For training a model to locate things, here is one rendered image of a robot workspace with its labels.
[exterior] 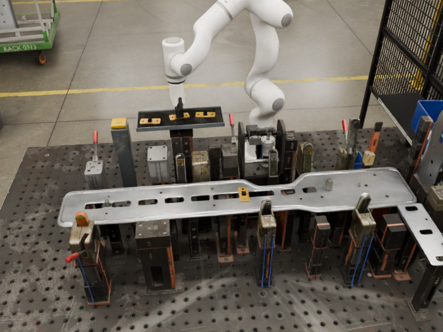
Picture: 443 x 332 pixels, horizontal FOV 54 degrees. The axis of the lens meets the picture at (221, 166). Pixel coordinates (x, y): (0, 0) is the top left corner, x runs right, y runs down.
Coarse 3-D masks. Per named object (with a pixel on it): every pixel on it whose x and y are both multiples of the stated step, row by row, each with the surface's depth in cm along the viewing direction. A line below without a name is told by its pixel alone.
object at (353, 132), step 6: (354, 120) 174; (354, 126) 172; (360, 126) 172; (348, 132) 177; (354, 132) 177; (348, 138) 178; (354, 138) 178; (348, 144) 178; (354, 144) 179; (348, 150) 180; (354, 150) 180; (354, 156) 182
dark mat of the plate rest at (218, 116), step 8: (144, 112) 189; (152, 112) 189; (160, 112) 189; (168, 112) 189; (184, 112) 189; (192, 112) 189; (216, 112) 189; (160, 120) 184; (168, 120) 184; (176, 120) 184; (184, 120) 184; (192, 120) 184; (200, 120) 184; (208, 120) 184; (216, 120) 184
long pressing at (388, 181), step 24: (384, 168) 183; (72, 192) 173; (96, 192) 173; (120, 192) 173; (144, 192) 173; (168, 192) 173; (192, 192) 173; (216, 192) 172; (312, 192) 172; (336, 192) 172; (360, 192) 172; (384, 192) 172; (408, 192) 172; (72, 216) 163; (96, 216) 163; (120, 216) 163; (144, 216) 163; (168, 216) 163; (192, 216) 163
